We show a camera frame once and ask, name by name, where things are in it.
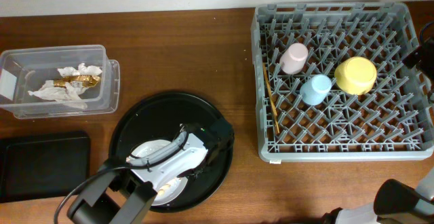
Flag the wooden chopstick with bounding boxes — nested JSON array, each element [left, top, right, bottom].
[[262, 63, 277, 117], [269, 98, 280, 134]]

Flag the grey plate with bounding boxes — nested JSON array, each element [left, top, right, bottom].
[[126, 139, 188, 206]]

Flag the pink cup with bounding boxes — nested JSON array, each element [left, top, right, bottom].
[[280, 43, 309, 75]]

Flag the blue cup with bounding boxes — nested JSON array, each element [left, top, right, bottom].
[[300, 75, 332, 106]]

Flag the white gold wrapper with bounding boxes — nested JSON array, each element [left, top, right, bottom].
[[28, 63, 103, 110]]

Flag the food scraps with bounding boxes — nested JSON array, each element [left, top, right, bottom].
[[157, 179, 178, 196]]

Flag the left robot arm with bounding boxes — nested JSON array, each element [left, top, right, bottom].
[[67, 118, 234, 223]]

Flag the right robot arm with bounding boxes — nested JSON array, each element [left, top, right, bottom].
[[318, 22, 433, 224]]

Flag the grey dishwasher rack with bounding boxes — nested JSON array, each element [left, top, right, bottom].
[[251, 2, 433, 163]]

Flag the round black tray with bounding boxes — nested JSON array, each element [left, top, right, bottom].
[[108, 91, 235, 213]]

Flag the clear plastic bin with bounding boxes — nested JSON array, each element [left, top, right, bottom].
[[1, 45, 120, 119]]

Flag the black rectangular bin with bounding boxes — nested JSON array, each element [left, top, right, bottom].
[[1, 131, 91, 203]]

